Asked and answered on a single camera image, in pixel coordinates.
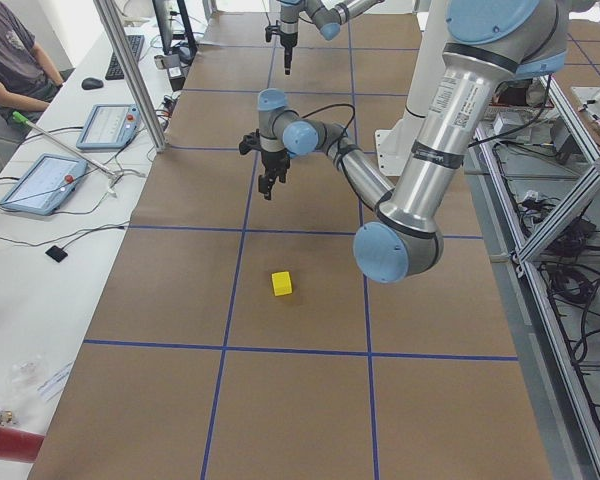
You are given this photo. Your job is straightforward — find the red fire extinguisher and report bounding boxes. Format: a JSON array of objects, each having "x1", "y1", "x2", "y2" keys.
[{"x1": 0, "y1": 426, "x2": 45, "y2": 463}]

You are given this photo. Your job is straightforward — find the black computer monitor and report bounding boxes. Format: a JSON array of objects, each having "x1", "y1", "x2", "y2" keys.
[{"x1": 152, "y1": 0, "x2": 198, "y2": 65}]

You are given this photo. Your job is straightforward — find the black computer mouse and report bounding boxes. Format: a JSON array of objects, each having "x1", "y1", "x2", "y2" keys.
[{"x1": 81, "y1": 77, "x2": 104, "y2": 91}]

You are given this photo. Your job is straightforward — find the aluminium frame post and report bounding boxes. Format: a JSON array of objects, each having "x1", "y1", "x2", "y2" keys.
[{"x1": 93, "y1": 0, "x2": 166, "y2": 153}]

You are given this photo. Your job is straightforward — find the white camera pole base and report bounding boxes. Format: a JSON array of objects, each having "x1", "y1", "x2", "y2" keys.
[{"x1": 375, "y1": 0, "x2": 449, "y2": 176}]

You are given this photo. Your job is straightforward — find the seated person grey shirt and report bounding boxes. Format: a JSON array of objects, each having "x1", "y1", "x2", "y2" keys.
[{"x1": 0, "y1": 0, "x2": 66, "y2": 136}]

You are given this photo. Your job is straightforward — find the small black square pad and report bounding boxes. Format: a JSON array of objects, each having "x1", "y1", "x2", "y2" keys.
[{"x1": 45, "y1": 245, "x2": 68, "y2": 263}]

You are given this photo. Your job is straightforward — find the teach pendant tablet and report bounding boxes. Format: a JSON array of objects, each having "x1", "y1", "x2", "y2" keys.
[
  {"x1": 76, "y1": 104, "x2": 140, "y2": 151},
  {"x1": 0, "y1": 154, "x2": 87, "y2": 216}
]

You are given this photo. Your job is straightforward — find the near teach pendant tablet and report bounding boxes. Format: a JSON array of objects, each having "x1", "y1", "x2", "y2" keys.
[{"x1": 0, "y1": 154, "x2": 87, "y2": 216}]

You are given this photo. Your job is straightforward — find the green tipped metal rod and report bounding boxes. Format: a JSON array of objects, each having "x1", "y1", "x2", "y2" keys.
[{"x1": 12, "y1": 111, "x2": 146, "y2": 187}]

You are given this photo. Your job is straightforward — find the brown paper table mat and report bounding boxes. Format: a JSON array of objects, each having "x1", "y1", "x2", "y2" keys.
[{"x1": 31, "y1": 14, "x2": 552, "y2": 479}]

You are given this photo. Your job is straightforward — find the far teach pendant tablet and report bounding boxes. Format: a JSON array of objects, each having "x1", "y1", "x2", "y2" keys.
[{"x1": 76, "y1": 104, "x2": 140, "y2": 151}]

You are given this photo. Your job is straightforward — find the yellow cube block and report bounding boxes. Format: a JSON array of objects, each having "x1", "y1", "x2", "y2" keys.
[{"x1": 271, "y1": 271, "x2": 293, "y2": 297}]

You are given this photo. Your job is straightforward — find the black keyboard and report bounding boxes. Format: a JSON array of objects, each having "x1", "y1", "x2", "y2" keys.
[{"x1": 104, "y1": 33, "x2": 146, "y2": 81}]

